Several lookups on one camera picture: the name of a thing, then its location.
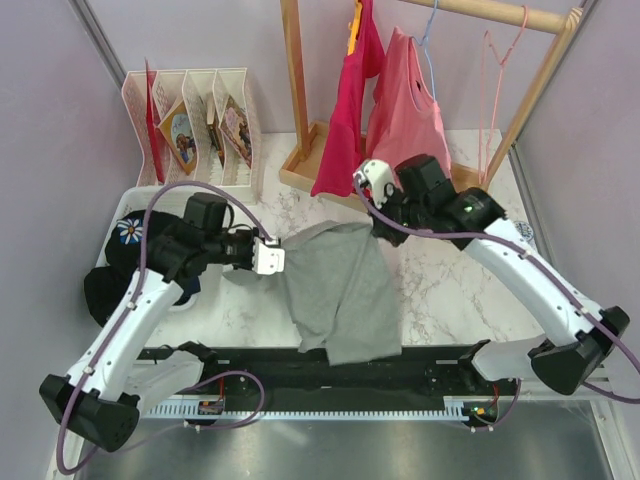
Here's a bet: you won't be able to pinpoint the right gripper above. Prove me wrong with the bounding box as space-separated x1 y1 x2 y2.
367 182 431 247

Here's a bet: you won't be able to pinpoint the grey t-shirt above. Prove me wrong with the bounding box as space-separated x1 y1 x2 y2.
222 221 404 367

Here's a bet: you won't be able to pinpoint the pink wire hanger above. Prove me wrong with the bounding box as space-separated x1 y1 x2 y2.
477 4 530 185

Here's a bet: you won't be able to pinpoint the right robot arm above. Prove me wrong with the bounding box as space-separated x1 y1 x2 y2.
353 155 639 396

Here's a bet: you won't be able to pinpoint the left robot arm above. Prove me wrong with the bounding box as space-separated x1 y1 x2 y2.
39 186 285 452

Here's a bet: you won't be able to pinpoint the magenta t-shirt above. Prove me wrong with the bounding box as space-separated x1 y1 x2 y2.
311 1 384 197

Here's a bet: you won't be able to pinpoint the pink t-shirt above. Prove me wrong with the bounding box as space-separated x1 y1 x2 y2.
365 27 451 177

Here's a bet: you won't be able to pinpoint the orange hanger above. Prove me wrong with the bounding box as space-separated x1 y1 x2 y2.
347 0 363 56

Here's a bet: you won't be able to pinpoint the white laundry basket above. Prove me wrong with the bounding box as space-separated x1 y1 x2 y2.
97 185 224 314

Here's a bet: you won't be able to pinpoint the wooden clothes rack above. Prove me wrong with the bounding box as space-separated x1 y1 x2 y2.
279 1 584 193

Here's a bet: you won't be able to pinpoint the thin dark book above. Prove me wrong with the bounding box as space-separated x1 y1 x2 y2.
206 94 224 155

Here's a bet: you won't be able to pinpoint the children's book pink cover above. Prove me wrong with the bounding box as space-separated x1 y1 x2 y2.
220 96 253 167

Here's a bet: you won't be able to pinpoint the red folder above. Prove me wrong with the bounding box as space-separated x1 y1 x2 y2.
145 60 165 185

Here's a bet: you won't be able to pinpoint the white magazine file rack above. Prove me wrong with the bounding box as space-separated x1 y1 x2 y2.
121 68 263 205

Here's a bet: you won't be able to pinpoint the blue white round container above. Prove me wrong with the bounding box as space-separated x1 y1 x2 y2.
514 220 535 245

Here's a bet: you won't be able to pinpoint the children's book yellow cover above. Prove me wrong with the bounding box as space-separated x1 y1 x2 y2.
159 97 198 175

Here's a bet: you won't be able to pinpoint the black clothing with daisy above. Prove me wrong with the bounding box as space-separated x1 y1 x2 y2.
83 210 201 327

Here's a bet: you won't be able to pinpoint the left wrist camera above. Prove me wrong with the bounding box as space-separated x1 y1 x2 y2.
252 238 286 275

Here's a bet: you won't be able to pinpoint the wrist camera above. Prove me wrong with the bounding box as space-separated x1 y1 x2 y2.
252 238 286 275
353 159 396 210

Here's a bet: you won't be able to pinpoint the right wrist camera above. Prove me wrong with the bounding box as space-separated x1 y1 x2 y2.
353 159 396 210

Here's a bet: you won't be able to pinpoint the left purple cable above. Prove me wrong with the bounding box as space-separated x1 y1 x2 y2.
55 180 279 476

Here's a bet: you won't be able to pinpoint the purple cable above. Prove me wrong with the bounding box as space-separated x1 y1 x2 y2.
353 177 640 436
55 180 279 476

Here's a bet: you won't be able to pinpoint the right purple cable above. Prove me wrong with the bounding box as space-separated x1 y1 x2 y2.
353 177 640 436

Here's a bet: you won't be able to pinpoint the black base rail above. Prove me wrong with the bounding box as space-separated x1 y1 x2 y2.
178 341 516 415

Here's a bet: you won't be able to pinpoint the blue wire hanger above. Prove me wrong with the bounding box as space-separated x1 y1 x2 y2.
414 0 439 101

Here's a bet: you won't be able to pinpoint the white cable duct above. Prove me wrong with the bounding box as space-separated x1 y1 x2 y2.
142 397 469 422

